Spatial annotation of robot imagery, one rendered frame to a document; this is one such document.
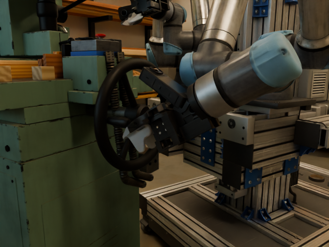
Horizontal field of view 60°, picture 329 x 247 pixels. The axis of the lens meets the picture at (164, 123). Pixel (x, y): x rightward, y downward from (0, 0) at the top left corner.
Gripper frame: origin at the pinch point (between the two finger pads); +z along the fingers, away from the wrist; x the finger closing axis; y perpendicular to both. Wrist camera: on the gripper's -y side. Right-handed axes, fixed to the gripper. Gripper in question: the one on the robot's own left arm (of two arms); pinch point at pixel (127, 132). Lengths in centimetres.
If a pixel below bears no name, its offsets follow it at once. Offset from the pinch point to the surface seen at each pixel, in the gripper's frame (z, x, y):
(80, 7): 144, 165, -172
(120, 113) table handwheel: 8.3, 9.4, -7.0
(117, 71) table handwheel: -2.0, 2.8, -13.6
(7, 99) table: 17.0, -12.7, -17.4
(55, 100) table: 17.7, -0.6, -16.6
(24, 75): 28.1, 0.7, -29.4
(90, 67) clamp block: 7.4, 5.2, -20.0
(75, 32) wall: 191, 192, -177
